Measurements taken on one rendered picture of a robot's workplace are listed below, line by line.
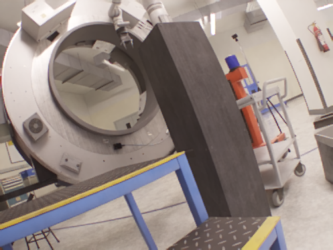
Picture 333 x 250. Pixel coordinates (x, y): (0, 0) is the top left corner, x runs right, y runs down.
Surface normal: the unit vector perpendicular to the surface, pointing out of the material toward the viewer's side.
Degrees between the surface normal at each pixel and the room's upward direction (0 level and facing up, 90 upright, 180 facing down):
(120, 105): 90
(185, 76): 90
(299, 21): 90
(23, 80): 90
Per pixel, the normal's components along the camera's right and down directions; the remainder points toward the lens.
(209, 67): 0.43, -0.22
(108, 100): -0.21, 0.02
